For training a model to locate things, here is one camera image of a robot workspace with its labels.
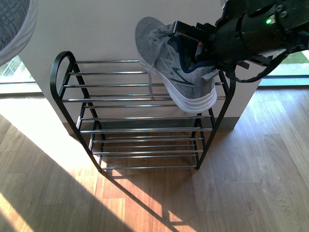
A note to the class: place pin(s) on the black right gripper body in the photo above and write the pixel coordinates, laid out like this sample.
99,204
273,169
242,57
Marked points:
252,28

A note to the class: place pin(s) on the black metal shoe rack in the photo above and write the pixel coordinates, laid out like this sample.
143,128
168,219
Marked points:
121,126

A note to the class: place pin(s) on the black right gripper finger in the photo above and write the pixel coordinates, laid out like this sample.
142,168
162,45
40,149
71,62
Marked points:
183,29

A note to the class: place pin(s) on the grey sneaker arm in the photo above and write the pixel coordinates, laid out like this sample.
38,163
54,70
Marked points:
163,54
17,24

